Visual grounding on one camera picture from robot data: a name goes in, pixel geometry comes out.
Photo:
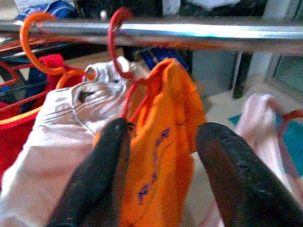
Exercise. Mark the orange polo shirt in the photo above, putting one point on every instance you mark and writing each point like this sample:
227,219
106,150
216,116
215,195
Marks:
165,142

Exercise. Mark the teal floor mat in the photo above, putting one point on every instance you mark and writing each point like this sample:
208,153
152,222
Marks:
293,142

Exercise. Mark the white shirt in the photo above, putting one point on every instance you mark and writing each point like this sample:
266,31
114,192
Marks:
47,153

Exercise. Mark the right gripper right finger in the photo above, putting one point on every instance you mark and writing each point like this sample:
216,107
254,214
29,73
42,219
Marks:
241,184

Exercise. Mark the shiny metal clothes rail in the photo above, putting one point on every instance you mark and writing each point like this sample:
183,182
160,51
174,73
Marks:
189,32

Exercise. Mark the red garment with yellow stripe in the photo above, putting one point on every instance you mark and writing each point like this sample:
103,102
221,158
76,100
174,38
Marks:
14,137

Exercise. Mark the red plastic hanger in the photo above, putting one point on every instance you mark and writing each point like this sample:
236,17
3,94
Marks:
110,42
292,115

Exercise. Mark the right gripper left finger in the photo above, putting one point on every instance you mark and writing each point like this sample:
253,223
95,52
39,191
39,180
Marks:
94,184

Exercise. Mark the blue box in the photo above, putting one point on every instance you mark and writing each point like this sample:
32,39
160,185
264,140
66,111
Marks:
156,56

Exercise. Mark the orange plastic hanger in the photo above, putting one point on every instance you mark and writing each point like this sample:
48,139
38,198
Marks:
24,46

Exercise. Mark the pale pink garment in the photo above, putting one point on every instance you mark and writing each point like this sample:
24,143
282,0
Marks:
258,123

